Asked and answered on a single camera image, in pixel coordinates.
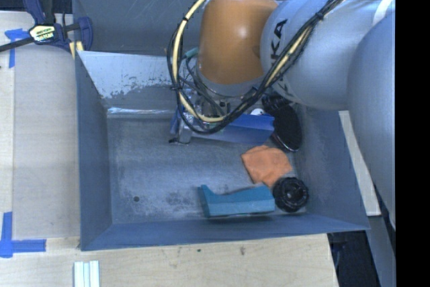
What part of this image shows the grey metal bin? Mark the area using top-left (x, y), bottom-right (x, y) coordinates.
top-left (71, 0), bottom-right (371, 252)

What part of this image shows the blue flat block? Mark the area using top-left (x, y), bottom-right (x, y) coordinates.
top-left (169, 110), bottom-right (276, 147)

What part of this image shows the teal foam block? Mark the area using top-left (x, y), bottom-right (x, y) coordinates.
top-left (197, 183), bottom-right (277, 219)

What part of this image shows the orange cloth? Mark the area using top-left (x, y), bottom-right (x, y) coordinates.
top-left (240, 144), bottom-right (294, 189)

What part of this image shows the black oval brush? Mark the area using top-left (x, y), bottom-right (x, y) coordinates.
top-left (270, 105), bottom-right (303, 153)

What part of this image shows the black round knob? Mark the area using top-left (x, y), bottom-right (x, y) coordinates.
top-left (271, 176), bottom-right (310, 214)

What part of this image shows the black cylinder on white bracket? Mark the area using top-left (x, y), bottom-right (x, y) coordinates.
top-left (250, 93), bottom-right (288, 117)

